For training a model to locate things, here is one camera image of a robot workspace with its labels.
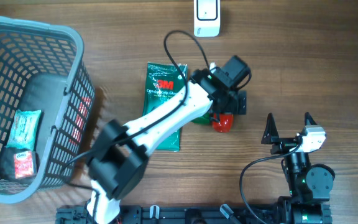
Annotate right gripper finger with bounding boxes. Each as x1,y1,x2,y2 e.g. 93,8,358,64
261,113,280,144
305,112,317,126

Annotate red sriracha sauce bottle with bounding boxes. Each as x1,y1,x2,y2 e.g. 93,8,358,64
212,114,234,133

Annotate green lid white jar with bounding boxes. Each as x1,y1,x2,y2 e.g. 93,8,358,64
191,113,211,125

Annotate green 3M gloves packet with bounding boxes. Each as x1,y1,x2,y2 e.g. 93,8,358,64
142,62,188,151

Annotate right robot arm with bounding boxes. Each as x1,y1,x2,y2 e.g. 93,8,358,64
261,113,335,224

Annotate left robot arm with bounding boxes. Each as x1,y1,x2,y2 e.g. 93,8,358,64
86,55,252,223

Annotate white barcode scanner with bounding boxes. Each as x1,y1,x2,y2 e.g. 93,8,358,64
193,0,221,37

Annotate grey plastic mesh basket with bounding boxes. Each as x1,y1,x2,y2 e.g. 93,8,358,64
0,16,95,203

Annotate pale green wipes packet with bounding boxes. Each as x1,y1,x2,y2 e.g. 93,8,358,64
6,110,42,151

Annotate red tissue packet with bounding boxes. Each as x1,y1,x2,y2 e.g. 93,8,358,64
14,151,36,179

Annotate right camera cable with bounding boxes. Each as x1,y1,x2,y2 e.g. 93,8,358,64
239,136,304,224

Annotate camera cable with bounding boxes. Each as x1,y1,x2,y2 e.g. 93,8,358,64
63,29,213,187
239,136,304,224

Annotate left camera cable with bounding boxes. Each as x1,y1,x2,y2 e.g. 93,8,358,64
63,29,213,187

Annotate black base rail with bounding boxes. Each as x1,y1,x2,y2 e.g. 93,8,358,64
55,203,334,224

